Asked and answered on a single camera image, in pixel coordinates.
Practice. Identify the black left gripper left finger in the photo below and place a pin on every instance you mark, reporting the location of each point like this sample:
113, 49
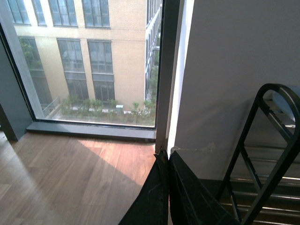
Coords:
151, 205

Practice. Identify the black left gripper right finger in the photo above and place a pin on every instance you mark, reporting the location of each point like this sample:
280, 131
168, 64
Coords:
190, 202

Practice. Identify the light blue slipper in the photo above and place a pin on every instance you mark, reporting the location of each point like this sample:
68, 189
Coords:
282, 104

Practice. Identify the black metal shoe rack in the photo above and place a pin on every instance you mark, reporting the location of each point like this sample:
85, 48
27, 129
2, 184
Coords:
262, 182

